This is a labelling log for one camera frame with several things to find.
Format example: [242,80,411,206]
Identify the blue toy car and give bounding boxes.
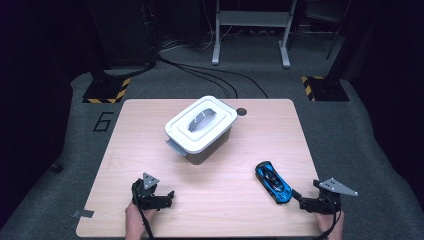
[254,160,294,205]

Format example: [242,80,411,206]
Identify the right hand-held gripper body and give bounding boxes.
[309,177,359,215]

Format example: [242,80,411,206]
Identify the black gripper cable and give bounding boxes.
[316,198,343,240]
[132,186,155,240]

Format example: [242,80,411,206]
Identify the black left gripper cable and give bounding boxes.
[132,186,155,240]

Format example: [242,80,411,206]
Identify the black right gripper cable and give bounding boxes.
[316,198,343,240]

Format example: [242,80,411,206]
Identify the white floor cables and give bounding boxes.
[159,19,234,54]

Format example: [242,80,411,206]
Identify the person's right hand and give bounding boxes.
[314,211,346,240]

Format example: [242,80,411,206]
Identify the person's left hand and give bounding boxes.
[124,202,158,240]

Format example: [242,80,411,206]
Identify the transparent grey plastic storage box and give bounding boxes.
[165,116,238,166]

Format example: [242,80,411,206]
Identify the white metal stand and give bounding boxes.
[211,0,299,69]

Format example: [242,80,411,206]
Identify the black yellow striped stand base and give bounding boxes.
[301,75,350,102]
[82,78,132,104]

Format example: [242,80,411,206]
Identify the grey tape piece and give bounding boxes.
[72,209,95,219]

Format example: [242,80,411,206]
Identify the black cabinet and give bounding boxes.
[88,0,158,68]

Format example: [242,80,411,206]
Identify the white box lid grey handle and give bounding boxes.
[164,95,239,155]

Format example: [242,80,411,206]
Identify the black floor cables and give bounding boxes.
[156,54,269,100]

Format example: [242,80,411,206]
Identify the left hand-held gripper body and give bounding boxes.
[131,172,168,211]

